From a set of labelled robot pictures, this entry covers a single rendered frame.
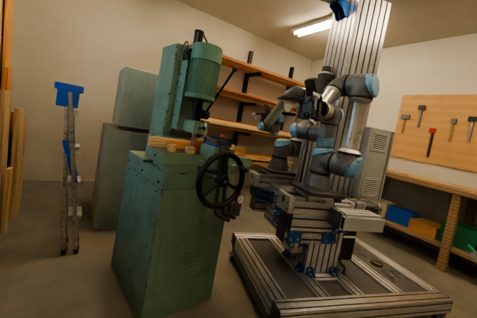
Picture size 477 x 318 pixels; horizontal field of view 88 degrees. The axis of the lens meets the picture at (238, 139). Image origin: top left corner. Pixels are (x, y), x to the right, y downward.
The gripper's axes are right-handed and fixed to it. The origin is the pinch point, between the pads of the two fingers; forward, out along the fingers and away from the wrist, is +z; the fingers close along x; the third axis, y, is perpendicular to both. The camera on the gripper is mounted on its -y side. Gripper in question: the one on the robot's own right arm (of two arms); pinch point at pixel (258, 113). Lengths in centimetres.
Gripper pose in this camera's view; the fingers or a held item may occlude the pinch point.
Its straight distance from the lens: 240.3
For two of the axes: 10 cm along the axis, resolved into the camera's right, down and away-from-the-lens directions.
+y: -0.6, 9.9, 1.3
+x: 8.5, -0.1, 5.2
